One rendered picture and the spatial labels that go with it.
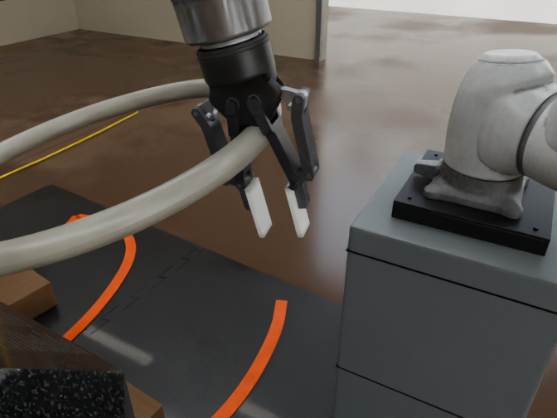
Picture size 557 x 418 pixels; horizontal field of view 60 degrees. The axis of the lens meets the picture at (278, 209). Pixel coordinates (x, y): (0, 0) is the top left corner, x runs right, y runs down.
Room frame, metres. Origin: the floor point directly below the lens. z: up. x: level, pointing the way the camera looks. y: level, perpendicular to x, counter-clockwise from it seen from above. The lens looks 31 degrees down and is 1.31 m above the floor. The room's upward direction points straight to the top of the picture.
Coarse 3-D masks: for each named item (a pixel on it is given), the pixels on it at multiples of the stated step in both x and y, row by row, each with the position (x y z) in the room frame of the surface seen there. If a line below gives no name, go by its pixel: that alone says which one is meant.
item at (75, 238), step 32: (128, 96) 0.79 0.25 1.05; (160, 96) 0.78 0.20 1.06; (192, 96) 0.77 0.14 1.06; (32, 128) 0.73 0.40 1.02; (64, 128) 0.75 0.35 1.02; (256, 128) 0.48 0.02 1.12; (0, 160) 0.66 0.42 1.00; (224, 160) 0.42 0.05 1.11; (160, 192) 0.38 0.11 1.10; (192, 192) 0.39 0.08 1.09; (64, 224) 0.35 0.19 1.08; (96, 224) 0.34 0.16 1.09; (128, 224) 0.35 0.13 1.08; (0, 256) 0.33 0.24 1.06; (32, 256) 0.33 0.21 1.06; (64, 256) 0.33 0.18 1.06
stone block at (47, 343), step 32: (0, 320) 0.66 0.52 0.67; (32, 320) 0.72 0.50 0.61; (0, 352) 0.52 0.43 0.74; (32, 352) 0.56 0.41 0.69; (64, 352) 0.60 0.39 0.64; (0, 384) 0.45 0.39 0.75; (32, 384) 0.48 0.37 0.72; (64, 384) 0.51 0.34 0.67; (96, 384) 0.55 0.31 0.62; (0, 416) 0.41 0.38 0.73; (32, 416) 0.44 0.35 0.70; (64, 416) 0.47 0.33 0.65; (96, 416) 0.50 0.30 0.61; (128, 416) 0.56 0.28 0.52
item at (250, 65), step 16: (224, 48) 0.46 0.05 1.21; (240, 48) 0.46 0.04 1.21; (256, 48) 0.47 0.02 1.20; (208, 64) 0.47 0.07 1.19; (224, 64) 0.46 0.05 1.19; (240, 64) 0.46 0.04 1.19; (256, 64) 0.47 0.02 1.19; (272, 64) 0.48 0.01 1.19; (208, 80) 0.48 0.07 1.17; (224, 80) 0.46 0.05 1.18; (240, 80) 0.46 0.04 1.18; (256, 80) 0.48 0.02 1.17; (272, 80) 0.48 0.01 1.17; (224, 96) 0.49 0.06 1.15; (240, 96) 0.49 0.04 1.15; (256, 96) 0.48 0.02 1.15; (272, 96) 0.48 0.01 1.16; (224, 112) 0.49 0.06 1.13; (240, 112) 0.49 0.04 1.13; (272, 112) 0.48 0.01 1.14; (240, 128) 0.49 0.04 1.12
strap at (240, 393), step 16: (128, 240) 1.85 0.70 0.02; (128, 256) 1.72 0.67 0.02; (112, 288) 1.51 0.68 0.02; (96, 304) 1.41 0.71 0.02; (80, 320) 1.32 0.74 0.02; (64, 336) 1.24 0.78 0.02; (272, 336) 1.24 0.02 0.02; (272, 352) 1.17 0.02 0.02; (256, 368) 1.10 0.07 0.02; (240, 384) 1.03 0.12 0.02; (240, 400) 0.98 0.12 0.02; (224, 416) 0.92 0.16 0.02
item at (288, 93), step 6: (282, 90) 0.48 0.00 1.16; (288, 90) 0.48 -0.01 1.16; (294, 90) 0.48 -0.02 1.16; (300, 90) 0.48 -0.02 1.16; (306, 90) 0.48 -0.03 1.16; (282, 96) 0.48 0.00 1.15; (288, 96) 0.48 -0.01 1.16; (306, 96) 0.47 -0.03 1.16; (288, 102) 0.48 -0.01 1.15; (306, 102) 0.48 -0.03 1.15; (288, 108) 0.47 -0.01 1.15
